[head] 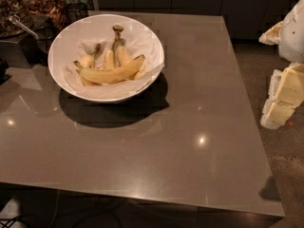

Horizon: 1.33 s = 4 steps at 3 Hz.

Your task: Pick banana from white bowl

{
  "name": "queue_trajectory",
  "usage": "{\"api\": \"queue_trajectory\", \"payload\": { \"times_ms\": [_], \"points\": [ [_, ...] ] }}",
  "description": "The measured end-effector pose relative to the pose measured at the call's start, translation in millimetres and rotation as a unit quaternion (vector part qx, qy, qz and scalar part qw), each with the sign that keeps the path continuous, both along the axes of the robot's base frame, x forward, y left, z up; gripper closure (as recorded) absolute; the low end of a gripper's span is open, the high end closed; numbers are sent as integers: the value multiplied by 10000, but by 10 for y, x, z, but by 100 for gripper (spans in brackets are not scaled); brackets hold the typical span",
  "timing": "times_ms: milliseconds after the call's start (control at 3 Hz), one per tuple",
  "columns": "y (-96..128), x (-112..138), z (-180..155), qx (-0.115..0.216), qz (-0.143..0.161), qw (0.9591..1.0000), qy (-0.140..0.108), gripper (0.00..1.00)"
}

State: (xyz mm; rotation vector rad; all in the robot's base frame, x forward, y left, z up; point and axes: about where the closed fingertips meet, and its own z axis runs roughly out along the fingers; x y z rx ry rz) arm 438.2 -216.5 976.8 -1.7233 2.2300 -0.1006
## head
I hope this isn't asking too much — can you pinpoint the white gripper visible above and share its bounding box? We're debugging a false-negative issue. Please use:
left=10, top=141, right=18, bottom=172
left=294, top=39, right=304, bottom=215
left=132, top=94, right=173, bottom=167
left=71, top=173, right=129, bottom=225
left=258, top=0, right=304, bottom=129

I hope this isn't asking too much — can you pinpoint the large front yellow banana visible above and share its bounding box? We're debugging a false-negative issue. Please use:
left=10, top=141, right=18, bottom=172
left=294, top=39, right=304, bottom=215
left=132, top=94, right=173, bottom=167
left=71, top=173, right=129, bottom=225
left=74, top=54, right=145, bottom=85

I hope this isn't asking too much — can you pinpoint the upright stemmed yellow banana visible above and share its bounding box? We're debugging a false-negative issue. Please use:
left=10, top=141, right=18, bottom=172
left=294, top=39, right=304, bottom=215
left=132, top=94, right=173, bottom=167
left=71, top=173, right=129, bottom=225
left=112, top=25, right=131, bottom=67

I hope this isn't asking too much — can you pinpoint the upright middle yellow banana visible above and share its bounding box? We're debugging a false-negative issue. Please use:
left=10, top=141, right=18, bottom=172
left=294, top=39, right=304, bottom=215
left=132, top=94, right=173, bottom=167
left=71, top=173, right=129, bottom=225
left=104, top=49, right=116, bottom=70

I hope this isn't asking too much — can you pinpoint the white bowl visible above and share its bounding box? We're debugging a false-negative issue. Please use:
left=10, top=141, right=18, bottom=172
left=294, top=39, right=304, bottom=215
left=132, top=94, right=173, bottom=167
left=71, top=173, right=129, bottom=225
left=48, top=14, right=159, bottom=97

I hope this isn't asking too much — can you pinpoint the small left yellow banana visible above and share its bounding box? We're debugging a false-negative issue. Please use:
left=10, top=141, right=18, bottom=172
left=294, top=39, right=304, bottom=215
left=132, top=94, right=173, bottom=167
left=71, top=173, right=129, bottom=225
left=80, top=44, right=101, bottom=68

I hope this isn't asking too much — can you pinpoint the right glass snack jar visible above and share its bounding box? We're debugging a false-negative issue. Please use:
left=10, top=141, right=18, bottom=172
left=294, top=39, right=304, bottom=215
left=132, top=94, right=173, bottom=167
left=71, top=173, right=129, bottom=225
left=26, top=0, right=68, bottom=30

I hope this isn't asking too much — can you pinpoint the glass snack jar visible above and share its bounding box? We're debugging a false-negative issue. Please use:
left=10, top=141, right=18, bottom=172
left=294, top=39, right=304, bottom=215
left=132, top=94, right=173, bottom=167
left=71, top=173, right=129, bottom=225
left=26, top=0, right=68, bottom=30
left=0, top=0, right=33, bottom=38

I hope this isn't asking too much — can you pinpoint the left glass snack jar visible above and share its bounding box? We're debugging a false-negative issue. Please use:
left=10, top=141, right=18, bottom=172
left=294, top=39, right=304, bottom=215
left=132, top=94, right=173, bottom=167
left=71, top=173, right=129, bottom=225
left=0, top=0, right=33, bottom=38

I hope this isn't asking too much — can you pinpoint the black wire basket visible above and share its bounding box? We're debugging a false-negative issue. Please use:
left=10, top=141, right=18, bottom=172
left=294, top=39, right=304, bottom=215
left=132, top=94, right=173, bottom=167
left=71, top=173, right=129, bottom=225
left=66, top=3, right=88, bottom=24

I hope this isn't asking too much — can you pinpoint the metal scoop handle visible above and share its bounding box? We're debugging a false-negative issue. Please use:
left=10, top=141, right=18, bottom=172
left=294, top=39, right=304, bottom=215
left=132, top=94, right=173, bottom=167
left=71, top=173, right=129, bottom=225
left=9, top=15, right=39, bottom=40

